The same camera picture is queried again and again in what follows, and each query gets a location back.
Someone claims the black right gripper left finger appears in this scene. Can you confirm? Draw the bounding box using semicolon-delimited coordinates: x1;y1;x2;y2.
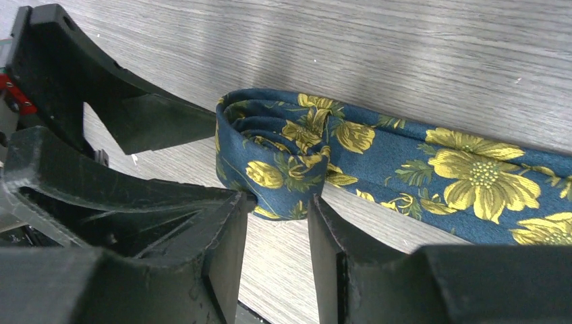
1;193;248;323

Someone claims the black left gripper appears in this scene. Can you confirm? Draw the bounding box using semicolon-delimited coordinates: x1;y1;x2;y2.
1;3;256;258

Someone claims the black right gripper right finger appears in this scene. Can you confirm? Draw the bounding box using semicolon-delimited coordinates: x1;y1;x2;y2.
308;196;571;323

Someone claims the blue yellow floral tie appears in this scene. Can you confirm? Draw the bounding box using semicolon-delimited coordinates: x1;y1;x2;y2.
215;88;571;246

